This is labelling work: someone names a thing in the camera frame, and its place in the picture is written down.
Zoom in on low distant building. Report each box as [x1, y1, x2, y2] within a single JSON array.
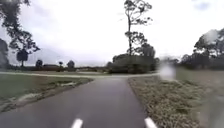
[[42, 63, 60, 71]]

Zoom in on pale crossing path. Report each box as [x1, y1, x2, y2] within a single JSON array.
[[0, 71, 162, 80]]

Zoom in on dry grass verge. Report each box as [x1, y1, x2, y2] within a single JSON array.
[[127, 68, 224, 128]]

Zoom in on grass beside path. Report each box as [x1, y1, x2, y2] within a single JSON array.
[[0, 73, 94, 114]]

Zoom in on overhanging dark tree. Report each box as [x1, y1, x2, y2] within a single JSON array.
[[0, 0, 41, 70]]

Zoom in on dense dark bush clump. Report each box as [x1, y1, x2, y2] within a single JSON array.
[[106, 53, 161, 75]]

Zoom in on small distant tree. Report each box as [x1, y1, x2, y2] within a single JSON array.
[[66, 59, 76, 70], [35, 59, 44, 69]]

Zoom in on robot's own part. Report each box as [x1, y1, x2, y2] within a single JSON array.
[[70, 118, 84, 128], [144, 116, 158, 128]]

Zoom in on grey asphalt path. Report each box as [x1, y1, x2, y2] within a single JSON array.
[[0, 77, 158, 128]]

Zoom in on stand of dark trees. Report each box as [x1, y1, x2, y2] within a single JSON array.
[[179, 27, 224, 71]]

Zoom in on tall thin tree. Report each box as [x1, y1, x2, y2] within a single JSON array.
[[123, 0, 156, 57]]

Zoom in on small round-crowned tree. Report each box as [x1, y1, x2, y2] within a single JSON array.
[[16, 48, 30, 68]]

